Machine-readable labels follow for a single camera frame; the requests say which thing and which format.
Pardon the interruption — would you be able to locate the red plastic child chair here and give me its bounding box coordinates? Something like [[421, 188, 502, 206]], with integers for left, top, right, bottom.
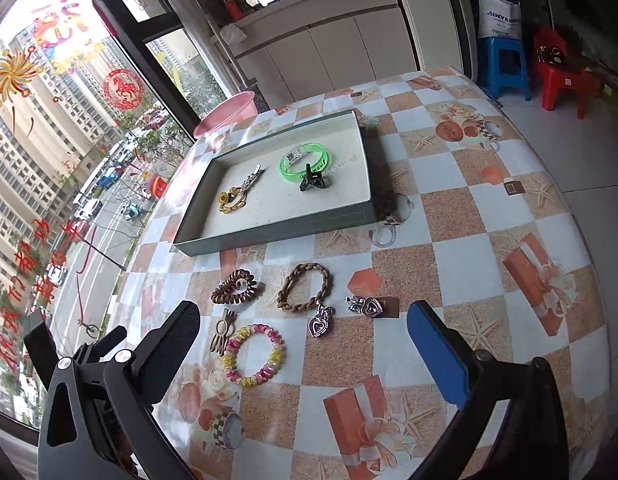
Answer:
[[533, 25, 601, 120]]

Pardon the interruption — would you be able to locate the blue plastic stool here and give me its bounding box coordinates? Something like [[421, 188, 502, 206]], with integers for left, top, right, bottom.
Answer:
[[478, 37, 531, 101]]

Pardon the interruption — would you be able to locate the white cabinet counter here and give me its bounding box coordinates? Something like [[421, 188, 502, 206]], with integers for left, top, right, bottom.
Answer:
[[213, 0, 419, 107]]

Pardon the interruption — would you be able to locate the brown braided bracelet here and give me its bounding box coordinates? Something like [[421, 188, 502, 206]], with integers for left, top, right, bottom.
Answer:
[[275, 261, 335, 314]]

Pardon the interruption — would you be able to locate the white shopping bag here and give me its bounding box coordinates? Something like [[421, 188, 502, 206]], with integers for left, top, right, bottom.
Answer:
[[478, 0, 522, 40]]

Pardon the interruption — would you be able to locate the checkered printed tablecloth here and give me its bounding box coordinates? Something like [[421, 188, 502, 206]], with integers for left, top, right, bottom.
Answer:
[[113, 68, 610, 479]]

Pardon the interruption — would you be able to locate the pink plastic basin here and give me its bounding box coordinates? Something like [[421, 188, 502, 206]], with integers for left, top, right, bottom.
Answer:
[[193, 91, 258, 139]]

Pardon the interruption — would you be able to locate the silver heart brooch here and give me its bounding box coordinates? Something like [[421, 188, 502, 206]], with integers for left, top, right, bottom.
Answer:
[[346, 296, 384, 318]]

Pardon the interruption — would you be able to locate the brown spiral hair tie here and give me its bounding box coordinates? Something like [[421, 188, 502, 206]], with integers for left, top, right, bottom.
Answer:
[[210, 268, 266, 306]]

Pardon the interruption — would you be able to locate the beige hair clip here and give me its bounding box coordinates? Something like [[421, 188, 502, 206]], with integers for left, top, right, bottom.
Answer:
[[209, 308, 236, 356]]

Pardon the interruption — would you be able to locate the black claw hair clip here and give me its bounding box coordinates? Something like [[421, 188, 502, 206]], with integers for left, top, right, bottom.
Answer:
[[299, 164, 326, 192]]

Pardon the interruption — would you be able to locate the green translucent bangle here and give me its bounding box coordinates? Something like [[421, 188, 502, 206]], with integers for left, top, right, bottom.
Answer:
[[279, 143, 331, 182]]

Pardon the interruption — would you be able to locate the silver heart pendant charm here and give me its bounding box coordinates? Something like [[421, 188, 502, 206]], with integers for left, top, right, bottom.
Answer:
[[308, 302, 334, 338]]

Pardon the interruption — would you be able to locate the silver barrette hair clip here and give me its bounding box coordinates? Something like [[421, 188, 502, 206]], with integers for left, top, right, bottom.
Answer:
[[241, 165, 265, 194]]

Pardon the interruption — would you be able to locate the green shallow tray box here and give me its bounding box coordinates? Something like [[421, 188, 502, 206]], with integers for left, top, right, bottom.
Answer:
[[173, 110, 375, 257]]

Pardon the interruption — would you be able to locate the yellow flower hair tie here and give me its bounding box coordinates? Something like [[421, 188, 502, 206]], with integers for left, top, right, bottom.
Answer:
[[218, 186, 249, 215]]

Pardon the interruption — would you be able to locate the pink yellow spiral bracelet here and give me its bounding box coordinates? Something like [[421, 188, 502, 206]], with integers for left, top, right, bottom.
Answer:
[[219, 323, 287, 388]]

